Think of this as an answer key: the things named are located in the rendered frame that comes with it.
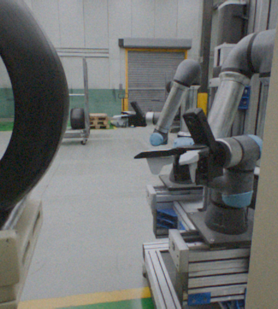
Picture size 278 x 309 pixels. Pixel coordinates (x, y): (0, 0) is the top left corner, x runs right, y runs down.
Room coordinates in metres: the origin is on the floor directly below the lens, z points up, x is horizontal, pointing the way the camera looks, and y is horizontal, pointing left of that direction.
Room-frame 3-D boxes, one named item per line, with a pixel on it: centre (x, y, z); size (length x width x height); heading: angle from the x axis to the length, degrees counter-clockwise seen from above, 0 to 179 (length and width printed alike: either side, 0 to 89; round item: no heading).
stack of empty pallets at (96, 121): (9.33, 1.48, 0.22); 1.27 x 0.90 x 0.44; 8
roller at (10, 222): (0.58, 0.31, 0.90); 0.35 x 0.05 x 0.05; 12
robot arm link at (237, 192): (0.68, -0.27, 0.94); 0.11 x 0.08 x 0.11; 34
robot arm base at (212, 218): (0.86, -0.33, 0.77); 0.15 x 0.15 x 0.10
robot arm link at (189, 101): (1.48, -0.30, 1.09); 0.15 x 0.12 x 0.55; 163
